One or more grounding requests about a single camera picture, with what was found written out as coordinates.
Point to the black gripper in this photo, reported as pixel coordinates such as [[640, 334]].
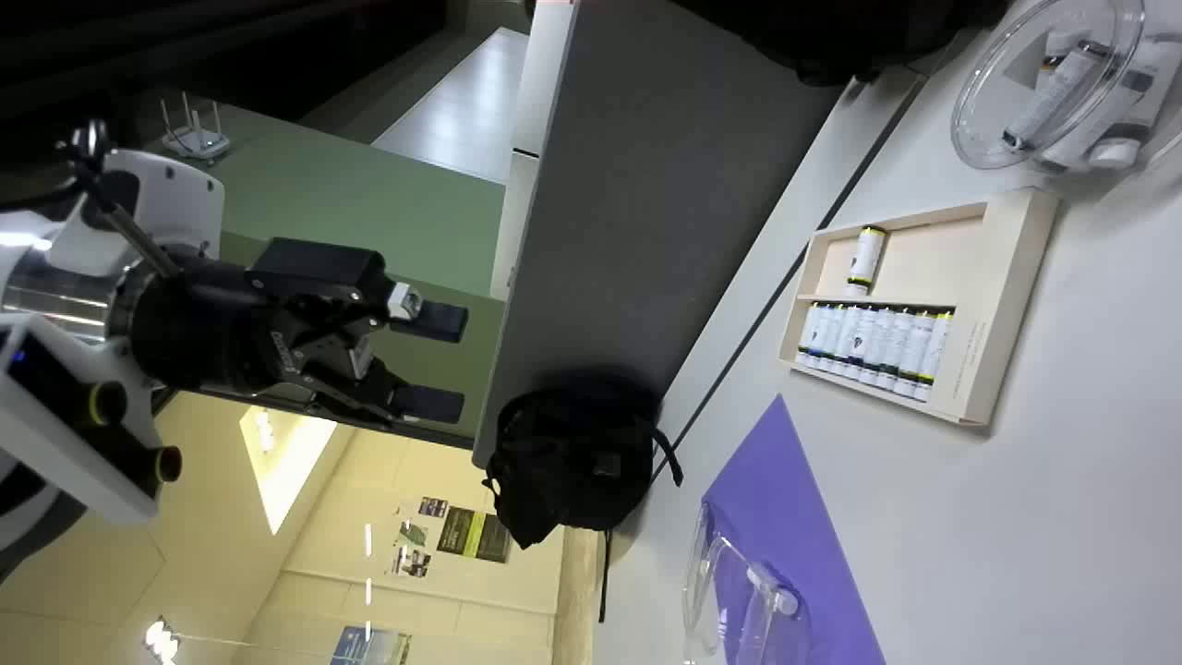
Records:
[[309, 322]]

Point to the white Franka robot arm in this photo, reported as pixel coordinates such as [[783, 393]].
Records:
[[160, 204]]

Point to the clear plastic lidded container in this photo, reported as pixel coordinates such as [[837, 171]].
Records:
[[742, 609]]

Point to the green cabinet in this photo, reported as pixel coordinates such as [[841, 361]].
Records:
[[357, 209]]

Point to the black backpack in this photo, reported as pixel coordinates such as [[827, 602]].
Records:
[[574, 459]]

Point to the bright window panel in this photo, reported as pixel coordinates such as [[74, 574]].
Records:
[[282, 455]]

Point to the grey partition board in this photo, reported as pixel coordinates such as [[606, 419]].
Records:
[[665, 186]]

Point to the white wifi router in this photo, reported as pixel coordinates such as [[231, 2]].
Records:
[[190, 132]]

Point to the round ceiling lamp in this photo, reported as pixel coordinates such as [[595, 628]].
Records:
[[160, 641]]

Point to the purple mat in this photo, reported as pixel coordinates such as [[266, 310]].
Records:
[[787, 539]]

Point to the white paint tube yellow label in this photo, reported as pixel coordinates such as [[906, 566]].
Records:
[[864, 257]]

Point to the shallow wooden box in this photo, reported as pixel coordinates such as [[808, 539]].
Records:
[[1001, 320]]

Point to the clear round plastic bowl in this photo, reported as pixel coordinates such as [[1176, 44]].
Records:
[[983, 112]]

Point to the long white stick object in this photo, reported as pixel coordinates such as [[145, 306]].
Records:
[[1049, 96]]

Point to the white flat packet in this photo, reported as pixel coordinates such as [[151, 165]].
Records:
[[1128, 103]]

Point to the dark wall poster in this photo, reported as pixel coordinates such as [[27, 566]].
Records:
[[454, 531]]

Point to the small wall photo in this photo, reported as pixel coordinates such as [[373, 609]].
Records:
[[416, 549]]

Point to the blue wall poster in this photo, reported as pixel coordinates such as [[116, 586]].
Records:
[[372, 644]]

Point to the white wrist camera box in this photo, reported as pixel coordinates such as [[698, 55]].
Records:
[[69, 431]]

